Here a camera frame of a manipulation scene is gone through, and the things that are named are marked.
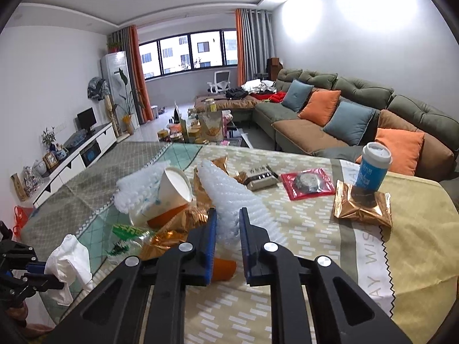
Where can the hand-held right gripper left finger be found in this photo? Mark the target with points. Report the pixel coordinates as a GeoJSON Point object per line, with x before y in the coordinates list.
{"type": "Point", "coordinates": [211, 238]}

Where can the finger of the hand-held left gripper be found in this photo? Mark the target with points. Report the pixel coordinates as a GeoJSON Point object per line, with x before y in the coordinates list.
{"type": "Point", "coordinates": [36, 268]}
{"type": "Point", "coordinates": [45, 284]}

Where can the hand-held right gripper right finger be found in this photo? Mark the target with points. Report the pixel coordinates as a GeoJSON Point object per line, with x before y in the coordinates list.
{"type": "Point", "coordinates": [245, 243]}

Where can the white tissue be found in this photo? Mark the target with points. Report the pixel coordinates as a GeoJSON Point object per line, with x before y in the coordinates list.
{"type": "Point", "coordinates": [70, 268]}

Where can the crushed green label plastic bottle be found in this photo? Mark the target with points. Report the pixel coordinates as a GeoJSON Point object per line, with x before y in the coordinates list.
{"type": "Point", "coordinates": [129, 238]}

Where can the person's left forearm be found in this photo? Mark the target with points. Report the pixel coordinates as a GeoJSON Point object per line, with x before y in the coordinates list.
{"type": "Point", "coordinates": [16, 319]}

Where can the crumpled gold foil wrapper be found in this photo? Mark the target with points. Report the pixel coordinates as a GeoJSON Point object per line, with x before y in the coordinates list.
{"type": "Point", "coordinates": [186, 222]}

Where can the small orange peel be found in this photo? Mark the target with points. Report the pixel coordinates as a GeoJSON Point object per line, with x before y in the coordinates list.
{"type": "Point", "coordinates": [224, 269]}

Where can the red plastic bag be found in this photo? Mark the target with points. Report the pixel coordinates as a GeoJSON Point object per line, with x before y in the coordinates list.
{"type": "Point", "coordinates": [22, 218]}

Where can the crumpled white paper cup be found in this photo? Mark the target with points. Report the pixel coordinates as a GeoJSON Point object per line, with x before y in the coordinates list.
{"type": "Point", "coordinates": [175, 186]}

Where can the small grey box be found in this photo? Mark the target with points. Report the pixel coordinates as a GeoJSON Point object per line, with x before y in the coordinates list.
{"type": "Point", "coordinates": [260, 179]}

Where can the printed white paper cup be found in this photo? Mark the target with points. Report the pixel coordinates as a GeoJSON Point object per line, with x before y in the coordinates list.
{"type": "Point", "coordinates": [143, 212]}

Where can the gold paper bag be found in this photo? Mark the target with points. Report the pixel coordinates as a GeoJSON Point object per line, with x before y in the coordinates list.
{"type": "Point", "coordinates": [18, 186]}

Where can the red packet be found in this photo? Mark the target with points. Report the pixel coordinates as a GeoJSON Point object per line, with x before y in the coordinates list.
{"type": "Point", "coordinates": [308, 184]}

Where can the coffee table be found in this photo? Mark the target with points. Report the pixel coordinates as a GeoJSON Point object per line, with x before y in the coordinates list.
{"type": "Point", "coordinates": [236, 134]}

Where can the blue and white porcelain jar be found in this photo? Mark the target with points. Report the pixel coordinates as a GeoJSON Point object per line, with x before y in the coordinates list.
{"type": "Point", "coordinates": [61, 154]}

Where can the white tv cabinet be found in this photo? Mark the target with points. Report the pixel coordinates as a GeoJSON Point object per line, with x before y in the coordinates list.
{"type": "Point", "coordinates": [75, 157]}

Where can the gold snack packet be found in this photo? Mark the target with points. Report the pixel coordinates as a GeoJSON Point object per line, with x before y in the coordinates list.
{"type": "Point", "coordinates": [362, 206]}

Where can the green and brown sofa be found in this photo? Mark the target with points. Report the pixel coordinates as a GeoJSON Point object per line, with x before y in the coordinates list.
{"type": "Point", "coordinates": [297, 129]}

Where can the small potted plant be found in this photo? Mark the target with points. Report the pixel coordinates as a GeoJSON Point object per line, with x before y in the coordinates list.
{"type": "Point", "coordinates": [48, 138]}

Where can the clear jar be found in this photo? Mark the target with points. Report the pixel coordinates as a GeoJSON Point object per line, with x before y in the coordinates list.
{"type": "Point", "coordinates": [210, 104]}

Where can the black cloth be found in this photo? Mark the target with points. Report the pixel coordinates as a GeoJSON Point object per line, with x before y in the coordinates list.
{"type": "Point", "coordinates": [236, 93]}

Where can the blue and white cup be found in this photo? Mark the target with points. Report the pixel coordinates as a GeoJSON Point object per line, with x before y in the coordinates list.
{"type": "Point", "coordinates": [373, 168]}

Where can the red cloth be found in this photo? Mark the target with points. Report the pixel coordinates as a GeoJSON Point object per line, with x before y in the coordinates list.
{"type": "Point", "coordinates": [272, 97]}

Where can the orange cushion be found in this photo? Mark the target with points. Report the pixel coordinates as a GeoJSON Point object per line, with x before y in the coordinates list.
{"type": "Point", "coordinates": [398, 148]}
{"type": "Point", "coordinates": [319, 107]}

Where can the small blue cushion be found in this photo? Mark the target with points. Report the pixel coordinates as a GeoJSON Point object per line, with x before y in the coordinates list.
{"type": "Point", "coordinates": [297, 95]}

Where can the black monitor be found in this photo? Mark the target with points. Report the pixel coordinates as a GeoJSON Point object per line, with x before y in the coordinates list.
{"type": "Point", "coordinates": [86, 119]}

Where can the white and silver cloth pile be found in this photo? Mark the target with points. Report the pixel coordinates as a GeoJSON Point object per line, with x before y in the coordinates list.
{"type": "Point", "coordinates": [260, 86]}

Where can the large blue cushion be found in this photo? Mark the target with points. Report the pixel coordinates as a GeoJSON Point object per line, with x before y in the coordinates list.
{"type": "Point", "coordinates": [349, 123]}

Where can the white office chair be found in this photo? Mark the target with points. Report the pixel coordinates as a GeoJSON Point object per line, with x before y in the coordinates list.
{"type": "Point", "coordinates": [220, 79]}

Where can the patterned tablecloth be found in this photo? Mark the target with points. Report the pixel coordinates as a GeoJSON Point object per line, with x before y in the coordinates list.
{"type": "Point", "coordinates": [412, 251]}

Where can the tall green plant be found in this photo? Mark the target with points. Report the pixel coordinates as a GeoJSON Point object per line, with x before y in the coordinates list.
{"type": "Point", "coordinates": [125, 89]}

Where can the orange curtain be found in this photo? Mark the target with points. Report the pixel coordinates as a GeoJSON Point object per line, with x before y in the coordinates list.
{"type": "Point", "coordinates": [239, 46]}
{"type": "Point", "coordinates": [138, 75]}

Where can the brown wooden cabinet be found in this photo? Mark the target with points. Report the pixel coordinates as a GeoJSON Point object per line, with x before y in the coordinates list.
{"type": "Point", "coordinates": [274, 67]}

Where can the white standing air conditioner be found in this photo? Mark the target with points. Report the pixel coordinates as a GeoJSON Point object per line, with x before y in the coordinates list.
{"type": "Point", "coordinates": [113, 79]}

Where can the window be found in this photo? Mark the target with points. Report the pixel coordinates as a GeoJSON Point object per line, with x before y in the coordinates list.
{"type": "Point", "coordinates": [186, 52]}

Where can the covered standing fan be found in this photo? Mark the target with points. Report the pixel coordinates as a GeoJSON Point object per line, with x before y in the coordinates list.
{"type": "Point", "coordinates": [97, 87]}

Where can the grey curtain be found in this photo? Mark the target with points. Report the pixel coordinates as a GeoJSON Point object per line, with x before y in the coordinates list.
{"type": "Point", "coordinates": [120, 39]}
{"type": "Point", "coordinates": [258, 43]}

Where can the small plant with red pot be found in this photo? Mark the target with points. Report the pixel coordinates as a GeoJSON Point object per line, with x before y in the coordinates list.
{"type": "Point", "coordinates": [114, 46]}

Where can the picture frame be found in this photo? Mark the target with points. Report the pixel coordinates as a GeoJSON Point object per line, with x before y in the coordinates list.
{"type": "Point", "coordinates": [51, 160]}

